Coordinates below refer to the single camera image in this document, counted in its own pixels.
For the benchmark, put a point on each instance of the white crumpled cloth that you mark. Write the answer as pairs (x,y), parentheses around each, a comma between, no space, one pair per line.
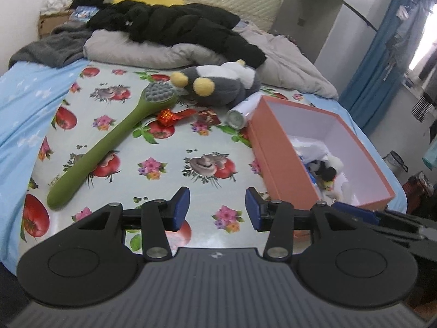
(56,4)

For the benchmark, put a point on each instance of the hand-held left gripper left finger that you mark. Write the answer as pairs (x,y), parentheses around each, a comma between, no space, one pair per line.
(181,210)

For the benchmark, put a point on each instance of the light blue printed cloth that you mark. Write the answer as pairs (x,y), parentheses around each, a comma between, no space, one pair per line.
(242,24)

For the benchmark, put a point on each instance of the light grey duvet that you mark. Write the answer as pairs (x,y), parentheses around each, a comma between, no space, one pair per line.
(290,65)

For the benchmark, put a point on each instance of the red bag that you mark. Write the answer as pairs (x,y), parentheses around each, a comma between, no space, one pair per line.
(418,188)

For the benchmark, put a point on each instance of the pink cardboard box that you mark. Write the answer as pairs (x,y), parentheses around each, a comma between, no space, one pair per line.
(280,164)

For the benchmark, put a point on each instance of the green massage hammer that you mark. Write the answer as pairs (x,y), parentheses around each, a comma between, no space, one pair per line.
(102,150)

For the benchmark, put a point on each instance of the blue curtain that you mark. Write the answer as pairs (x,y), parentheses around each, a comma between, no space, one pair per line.
(385,58)

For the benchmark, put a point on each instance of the metal trash bin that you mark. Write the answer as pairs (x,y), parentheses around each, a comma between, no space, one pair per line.
(394,162)

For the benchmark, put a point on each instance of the dark grey blanket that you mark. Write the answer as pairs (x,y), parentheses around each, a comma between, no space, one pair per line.
(51,47)

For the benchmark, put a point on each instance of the striped hanging garment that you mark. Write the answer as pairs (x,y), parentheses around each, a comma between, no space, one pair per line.
(422,107)

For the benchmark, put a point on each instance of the blue printed packet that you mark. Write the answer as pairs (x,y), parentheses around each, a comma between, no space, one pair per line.
(82,12)

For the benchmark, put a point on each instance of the red foil wrapper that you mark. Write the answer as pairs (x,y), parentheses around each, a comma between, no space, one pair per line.
(167,117)

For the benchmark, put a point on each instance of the white wall cabinet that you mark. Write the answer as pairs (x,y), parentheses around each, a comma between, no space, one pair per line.
(317,13)

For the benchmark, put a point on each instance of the teal hanging garment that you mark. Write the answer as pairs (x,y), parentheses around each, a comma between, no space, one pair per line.
(430,153)

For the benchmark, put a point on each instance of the wooden nightstand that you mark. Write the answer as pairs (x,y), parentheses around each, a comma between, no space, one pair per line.
(51,24)

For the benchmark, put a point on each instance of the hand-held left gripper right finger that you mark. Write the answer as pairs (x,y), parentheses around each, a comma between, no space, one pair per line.
(254,210)

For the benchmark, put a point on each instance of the black jacket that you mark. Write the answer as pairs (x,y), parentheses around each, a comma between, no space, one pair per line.
(191,24)

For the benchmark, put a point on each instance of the white spray can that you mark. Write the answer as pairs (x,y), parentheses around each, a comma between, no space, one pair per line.
(239,116)

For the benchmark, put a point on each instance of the grey penguin plush toy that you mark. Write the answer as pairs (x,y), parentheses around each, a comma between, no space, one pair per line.
(222,88)

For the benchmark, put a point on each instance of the red printed packet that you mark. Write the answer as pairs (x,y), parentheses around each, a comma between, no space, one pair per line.
(210,117)

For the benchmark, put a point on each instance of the panda plush toy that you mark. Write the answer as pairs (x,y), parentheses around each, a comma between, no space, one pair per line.
(322,170)

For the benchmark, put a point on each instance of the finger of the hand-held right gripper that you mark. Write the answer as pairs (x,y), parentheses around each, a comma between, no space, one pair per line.
(355,211)

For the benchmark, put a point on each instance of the dark wall socket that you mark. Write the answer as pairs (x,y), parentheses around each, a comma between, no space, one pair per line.
(301,21)

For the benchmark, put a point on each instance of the fruit and flower printed mat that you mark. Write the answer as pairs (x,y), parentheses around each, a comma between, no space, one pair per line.
(143,143)

